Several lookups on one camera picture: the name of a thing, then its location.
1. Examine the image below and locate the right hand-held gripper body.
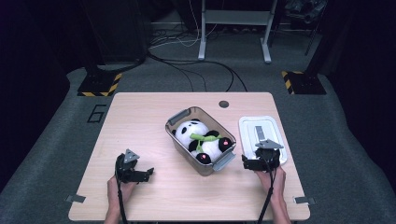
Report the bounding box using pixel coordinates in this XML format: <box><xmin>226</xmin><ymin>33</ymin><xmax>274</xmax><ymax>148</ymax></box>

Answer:
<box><xmin>253</xmin><ymin>138</ymin><xmax>285</xmax><ymax>173</ymax></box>

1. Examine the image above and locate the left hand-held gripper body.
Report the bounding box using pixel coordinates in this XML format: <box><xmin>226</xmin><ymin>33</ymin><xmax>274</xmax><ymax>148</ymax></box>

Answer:
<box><xmin>115</xmin><ymin>148</ymin><xmax>141</xmax><ymax>184</ymax></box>

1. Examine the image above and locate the white box lid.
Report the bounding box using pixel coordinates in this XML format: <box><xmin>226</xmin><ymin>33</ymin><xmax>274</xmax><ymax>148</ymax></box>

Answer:
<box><xmin>238</xmin><ymin>115</ymin><xmax>288</xmax><ymax>166</ymax></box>

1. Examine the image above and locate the translucent grey storage box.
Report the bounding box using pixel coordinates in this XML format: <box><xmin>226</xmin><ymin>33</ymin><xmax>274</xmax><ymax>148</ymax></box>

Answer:
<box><xmin>164</xmin><ymin>105</ymin><xmax>237</xmax><ymax>177</ymax></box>

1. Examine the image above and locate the black white panda plush toy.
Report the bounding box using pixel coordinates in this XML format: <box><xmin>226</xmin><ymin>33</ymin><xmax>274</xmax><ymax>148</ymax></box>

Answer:
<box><xmin>172</xmin><ymin>119</ymin><xmax>233</xmax><ymax>165</ymax></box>

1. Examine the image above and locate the person's left hand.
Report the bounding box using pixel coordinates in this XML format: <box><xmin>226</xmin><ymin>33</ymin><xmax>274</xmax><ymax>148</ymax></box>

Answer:
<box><xmin>106</xmin><ymin>175</ymin><xmax>138</xmax><ymax>213</ymax></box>

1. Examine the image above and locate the person's right hand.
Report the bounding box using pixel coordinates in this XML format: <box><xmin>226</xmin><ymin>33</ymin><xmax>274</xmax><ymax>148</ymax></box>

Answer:
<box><xmin>255</xmin><ymin>165</ymin><xmax>287</xmax><ymax>203</ymax></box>

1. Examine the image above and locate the black yellow striped stand base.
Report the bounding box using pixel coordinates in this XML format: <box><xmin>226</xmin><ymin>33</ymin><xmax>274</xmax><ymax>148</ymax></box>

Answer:
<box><xmin>281</xmin><ymin>70</ymin><xmax>327</xmax><ymax>95</ymax></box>
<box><xmin>77</xmin><ymin>72</ymin><xmax>123</xmax><ymax>97</ymax></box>

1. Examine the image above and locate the dark equipment pile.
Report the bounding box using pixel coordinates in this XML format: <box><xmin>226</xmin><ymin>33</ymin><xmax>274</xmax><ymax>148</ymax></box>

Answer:
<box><xmin>284</xmin><ymin>0</ymin><xmax>328</xmax><ymax>25</ymax></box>

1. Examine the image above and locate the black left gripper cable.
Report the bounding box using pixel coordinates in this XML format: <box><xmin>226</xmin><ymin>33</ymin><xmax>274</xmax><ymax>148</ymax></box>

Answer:
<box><xmin>114</xmin><ymin>153</ymin><xmax>129</xmax><ymax>224</ymax></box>

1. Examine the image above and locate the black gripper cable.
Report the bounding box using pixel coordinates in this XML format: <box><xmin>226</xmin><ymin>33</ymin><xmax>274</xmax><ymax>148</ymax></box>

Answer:
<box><xmin>257</xmin><ymin>150</ymin><xmax>278</xmax><ymax>224</ymax></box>
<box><xmin>114</xmin><ymin>153</ymin><xmax>129</xmax><ymax>224</ymax></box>

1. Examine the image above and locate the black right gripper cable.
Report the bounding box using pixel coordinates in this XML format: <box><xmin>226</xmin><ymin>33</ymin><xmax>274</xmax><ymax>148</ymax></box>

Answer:
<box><xmin>257</xmin><ymin>150</ymin><xmax>278</xmax><ymax>224</ymax></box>

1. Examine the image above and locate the grey metal table bracket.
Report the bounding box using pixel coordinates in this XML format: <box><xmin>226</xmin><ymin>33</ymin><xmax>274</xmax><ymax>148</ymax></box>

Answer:
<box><xmin>292</xmin><ymin>195</ymin><xmax>316</xmax><ymax>205</ymax></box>
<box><xmin>64</xmin><ymin>194</ymin><xmax>87</xmax><ymax>203</ymax></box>

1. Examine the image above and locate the black floor cable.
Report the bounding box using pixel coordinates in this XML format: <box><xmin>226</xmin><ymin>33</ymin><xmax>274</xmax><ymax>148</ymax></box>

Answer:
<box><xmin>147</xmin><ymin>50</ymin><xmax>249</xmax><ymax>93</ymax></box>

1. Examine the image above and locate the white floor cable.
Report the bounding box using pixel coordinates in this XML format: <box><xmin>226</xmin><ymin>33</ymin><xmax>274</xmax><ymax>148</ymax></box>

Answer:
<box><xmin>148</xmin><ymin>0</ymin><xmax>219</xmax><ymax>50</ymax></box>

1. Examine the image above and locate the white metal table frame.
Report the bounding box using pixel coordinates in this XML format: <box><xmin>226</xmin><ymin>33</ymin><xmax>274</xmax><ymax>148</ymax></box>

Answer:
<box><xmin>197</xmin><ymin>0</ymin><xmax>278</xmax><ymax>64</ymax></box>

